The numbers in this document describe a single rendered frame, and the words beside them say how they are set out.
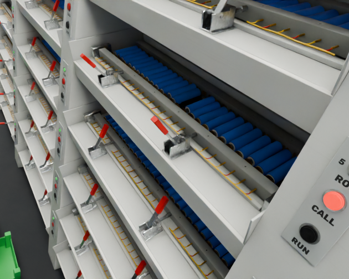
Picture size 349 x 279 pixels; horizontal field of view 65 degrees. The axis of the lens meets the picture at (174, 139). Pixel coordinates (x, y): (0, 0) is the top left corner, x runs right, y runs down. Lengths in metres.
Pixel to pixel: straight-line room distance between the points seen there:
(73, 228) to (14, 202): 0.60
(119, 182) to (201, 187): 0.30
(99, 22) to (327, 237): 0.67
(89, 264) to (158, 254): 0.46
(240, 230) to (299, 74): 0.20
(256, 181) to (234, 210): 0.05
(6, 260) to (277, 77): 1.27
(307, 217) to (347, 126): 0.09
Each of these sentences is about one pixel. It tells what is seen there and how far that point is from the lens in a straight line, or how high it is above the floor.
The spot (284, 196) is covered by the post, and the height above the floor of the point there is 0.97.
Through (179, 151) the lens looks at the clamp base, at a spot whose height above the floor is 0.90.
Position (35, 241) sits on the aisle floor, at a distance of 1.44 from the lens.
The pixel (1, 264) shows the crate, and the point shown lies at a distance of 1.38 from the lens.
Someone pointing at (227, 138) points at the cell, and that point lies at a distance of 0.46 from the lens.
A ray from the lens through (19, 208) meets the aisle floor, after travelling 1.57.
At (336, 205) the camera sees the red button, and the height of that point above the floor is 1.00.
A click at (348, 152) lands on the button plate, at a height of 1.05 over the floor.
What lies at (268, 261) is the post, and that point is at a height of 0.90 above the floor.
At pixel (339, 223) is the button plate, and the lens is 0.29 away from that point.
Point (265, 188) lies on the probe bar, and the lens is 0.39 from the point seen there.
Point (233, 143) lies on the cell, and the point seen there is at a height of 0.94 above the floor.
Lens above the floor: 1.13
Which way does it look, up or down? 29 degrees down
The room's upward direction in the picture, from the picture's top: 18 degrees clockwise
